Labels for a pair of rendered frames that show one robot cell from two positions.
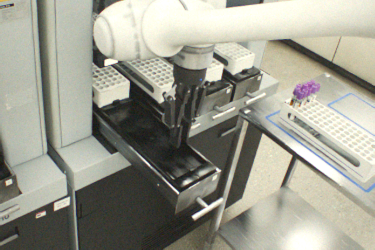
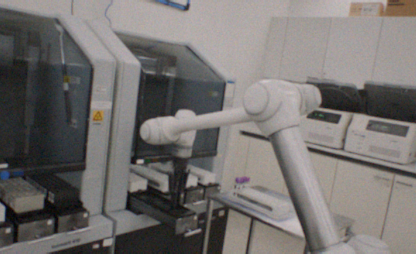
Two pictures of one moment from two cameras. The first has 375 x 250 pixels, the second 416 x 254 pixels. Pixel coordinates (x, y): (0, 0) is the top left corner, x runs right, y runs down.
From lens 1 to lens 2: 87 cm
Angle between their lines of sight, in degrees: 28
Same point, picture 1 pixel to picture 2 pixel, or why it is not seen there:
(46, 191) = (101, 228)
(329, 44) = not seen: hidden behind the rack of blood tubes
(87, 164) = (124, 218)
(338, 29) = (238, 118)
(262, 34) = (209, 123)
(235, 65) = (204, 178)
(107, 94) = (135, 184)
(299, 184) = not seen: outside the picture
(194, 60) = (182, 152)
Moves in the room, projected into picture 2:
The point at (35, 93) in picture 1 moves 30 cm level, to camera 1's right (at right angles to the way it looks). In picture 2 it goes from (101, 173) to (168, 181)
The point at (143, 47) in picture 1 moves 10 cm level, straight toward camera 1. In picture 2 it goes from (162, 135) to (163, 139)
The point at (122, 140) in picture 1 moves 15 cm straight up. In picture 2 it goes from (144, 203) to (148, 172)
